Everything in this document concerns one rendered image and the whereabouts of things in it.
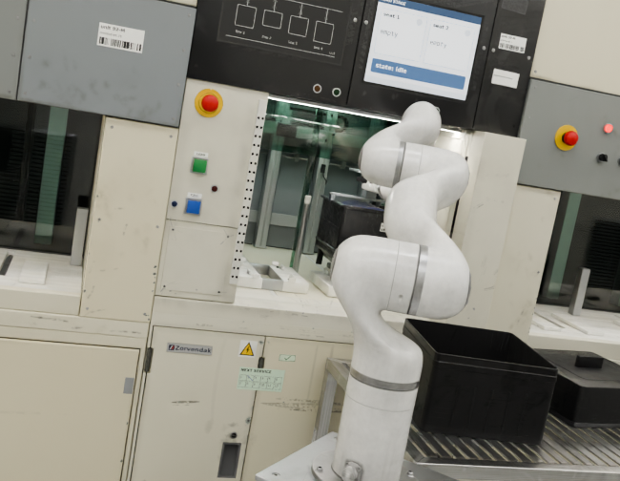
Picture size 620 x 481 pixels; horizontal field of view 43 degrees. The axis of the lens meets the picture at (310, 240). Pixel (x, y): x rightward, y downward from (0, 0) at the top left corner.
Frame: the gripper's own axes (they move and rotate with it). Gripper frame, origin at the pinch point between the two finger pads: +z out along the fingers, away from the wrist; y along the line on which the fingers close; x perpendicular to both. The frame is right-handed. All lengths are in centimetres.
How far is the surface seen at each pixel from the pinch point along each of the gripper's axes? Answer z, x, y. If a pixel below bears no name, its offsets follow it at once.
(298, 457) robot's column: -92, -46, -37
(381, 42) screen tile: -30.2, 35.6, -15.7
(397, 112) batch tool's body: -30.0, 19.7, -7.9
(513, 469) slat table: -92, -46, 7
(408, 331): -56, -30, -4
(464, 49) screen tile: -30.0, 38.4, 6.6
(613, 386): -66, -35, 46
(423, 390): -73, -38, -7
